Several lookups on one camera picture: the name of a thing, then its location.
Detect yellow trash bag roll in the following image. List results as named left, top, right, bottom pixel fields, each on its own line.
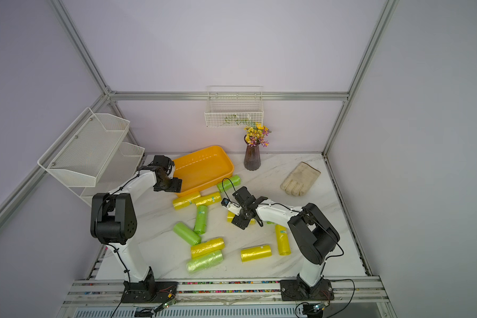
left=241, top=245, right=272, bottom=262
left=194, top=192, right=222, bottom=206
left=172, top=192, right=201, bottom=210
left=227, top=211, right=256, bottom=224
left=275, top=225, right=291, bottom=256
left=191, top=237, right=225, bottom=259

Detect orange plastic storage box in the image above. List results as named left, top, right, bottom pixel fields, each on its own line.
left=174, top=146, right=235, bottom=197

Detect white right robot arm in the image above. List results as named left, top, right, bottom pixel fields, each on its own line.
left=221, top=186, right=340, bottom=289

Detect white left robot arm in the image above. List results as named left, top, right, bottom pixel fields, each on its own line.
left=90, top=155, right=182, bottom=284

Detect light green trash bag roll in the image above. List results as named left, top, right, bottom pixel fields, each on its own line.
left=186, top=250, right=224, bottom=273

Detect white mesh lower shelf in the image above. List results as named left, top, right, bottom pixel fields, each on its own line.
left=79, top=142, right=144, bottom=205

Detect purple glass vase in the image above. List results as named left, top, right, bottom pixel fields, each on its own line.
left=243, top=138, right=261, bottom=171

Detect cream work glove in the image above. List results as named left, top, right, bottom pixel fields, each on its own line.
left=280, top=162, right=321, bottom=196

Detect yellow purple artificial flowers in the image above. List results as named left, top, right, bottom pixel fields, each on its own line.
left=244, top=123, right=271, bottom=147

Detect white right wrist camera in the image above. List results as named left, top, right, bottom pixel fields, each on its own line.
left=221, top=198, right=242, bottom=215

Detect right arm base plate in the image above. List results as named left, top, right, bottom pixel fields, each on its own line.
left=280, top=278, right=335, bottom=302

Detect white wire wall basket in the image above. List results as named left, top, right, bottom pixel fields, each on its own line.
left=204, top=86, right=264, bottom=128

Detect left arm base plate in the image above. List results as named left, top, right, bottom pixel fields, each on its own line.
left=121, top=281, right=178, bottom=303

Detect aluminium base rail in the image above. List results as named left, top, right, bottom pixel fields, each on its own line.
left=62, top=276, right=390, bottom=307

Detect aluminium corner frame post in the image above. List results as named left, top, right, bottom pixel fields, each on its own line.
left=321, top=0, right=399, bottom=160

